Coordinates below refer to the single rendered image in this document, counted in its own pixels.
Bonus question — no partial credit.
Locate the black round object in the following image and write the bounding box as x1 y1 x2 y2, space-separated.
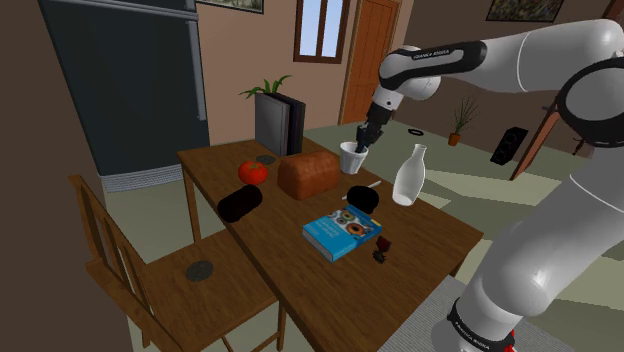
345 184 381 216

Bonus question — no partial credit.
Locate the black speaker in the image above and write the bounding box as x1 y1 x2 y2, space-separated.
489 126 530 167

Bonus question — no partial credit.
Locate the dark framed wall picture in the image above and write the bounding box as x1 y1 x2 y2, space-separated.
485 0 566 24
194 0 265 15

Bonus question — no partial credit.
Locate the red tomato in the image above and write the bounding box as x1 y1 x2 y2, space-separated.
237 160 270 187

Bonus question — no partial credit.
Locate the green leafy plant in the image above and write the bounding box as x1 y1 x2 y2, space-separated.
238 73 294 100

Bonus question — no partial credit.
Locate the grey robot stand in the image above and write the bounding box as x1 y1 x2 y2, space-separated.
377 275 577 352

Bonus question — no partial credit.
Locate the thin plant in orange pot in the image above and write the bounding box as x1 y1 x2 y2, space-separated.
446 94 482 148

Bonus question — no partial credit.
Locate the brown bread loaf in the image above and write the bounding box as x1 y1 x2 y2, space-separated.
276 149 341 202

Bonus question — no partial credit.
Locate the small dark red object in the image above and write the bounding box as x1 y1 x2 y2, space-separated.
370 235 394 265

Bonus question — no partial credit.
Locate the blue book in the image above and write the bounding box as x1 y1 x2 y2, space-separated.
301 204 383 264

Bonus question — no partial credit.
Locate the dark grey fridge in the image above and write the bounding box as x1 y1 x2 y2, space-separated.
37 0 212 194

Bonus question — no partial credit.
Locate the brown wooden table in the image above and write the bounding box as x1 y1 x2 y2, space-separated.
176 137 485 352

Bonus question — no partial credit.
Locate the white bottle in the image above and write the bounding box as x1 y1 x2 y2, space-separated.
391 143 429 207

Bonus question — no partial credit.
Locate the wooden framed window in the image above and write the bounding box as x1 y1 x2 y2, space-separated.
292 0 352 66

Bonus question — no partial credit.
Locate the white cup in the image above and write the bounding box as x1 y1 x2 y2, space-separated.
339 140 370 176

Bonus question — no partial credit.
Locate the brown wooden chair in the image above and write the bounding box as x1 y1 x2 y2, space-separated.
67 173 289 352

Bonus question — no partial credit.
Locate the white pen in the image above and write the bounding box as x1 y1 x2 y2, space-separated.
340 179 383 202

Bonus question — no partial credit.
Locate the orange wooden door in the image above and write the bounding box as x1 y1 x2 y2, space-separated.
337 0 402 126

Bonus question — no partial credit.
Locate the dark upright box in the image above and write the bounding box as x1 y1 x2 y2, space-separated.
253 91 308 158

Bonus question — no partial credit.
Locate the black cylinder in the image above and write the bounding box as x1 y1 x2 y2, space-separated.
216 183 265 224

